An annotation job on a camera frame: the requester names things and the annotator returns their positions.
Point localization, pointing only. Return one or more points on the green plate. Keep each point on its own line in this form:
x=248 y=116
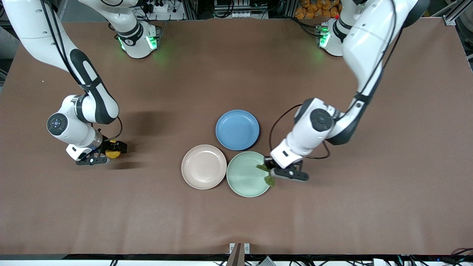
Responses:
x=244 y=177

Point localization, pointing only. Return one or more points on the blue plate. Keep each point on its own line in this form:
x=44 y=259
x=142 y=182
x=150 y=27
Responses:
x=237 y=130

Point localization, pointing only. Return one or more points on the white power strip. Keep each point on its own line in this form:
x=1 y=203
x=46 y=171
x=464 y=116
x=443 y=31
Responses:
x=162 y=9

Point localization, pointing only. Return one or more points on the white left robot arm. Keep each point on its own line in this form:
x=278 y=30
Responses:
x=369 y=40

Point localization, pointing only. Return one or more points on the brown table cover sheet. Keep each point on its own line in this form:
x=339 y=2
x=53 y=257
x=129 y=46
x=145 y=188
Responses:
x=236 y=221

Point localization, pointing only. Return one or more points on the aluminium frame profile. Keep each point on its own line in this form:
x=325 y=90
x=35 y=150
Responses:
x=452 y=18

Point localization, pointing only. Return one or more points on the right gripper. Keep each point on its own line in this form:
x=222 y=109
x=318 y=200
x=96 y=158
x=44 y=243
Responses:
x=104 y=145

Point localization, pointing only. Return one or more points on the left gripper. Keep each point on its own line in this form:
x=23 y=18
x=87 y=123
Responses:
x=269 y=164

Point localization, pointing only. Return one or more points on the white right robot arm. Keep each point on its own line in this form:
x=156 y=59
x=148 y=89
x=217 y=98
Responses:
x=33 y=29

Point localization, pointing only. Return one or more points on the green lettuce leaf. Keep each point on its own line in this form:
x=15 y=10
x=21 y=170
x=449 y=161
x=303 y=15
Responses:
x=269 y=181

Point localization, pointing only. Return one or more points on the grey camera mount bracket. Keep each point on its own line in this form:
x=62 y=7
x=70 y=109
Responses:
x=238 y=256

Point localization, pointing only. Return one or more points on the pink plate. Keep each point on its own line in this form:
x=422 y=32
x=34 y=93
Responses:
x=204 y=167

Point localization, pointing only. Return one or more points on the yellow lemon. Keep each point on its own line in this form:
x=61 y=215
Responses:
x=112 y=155

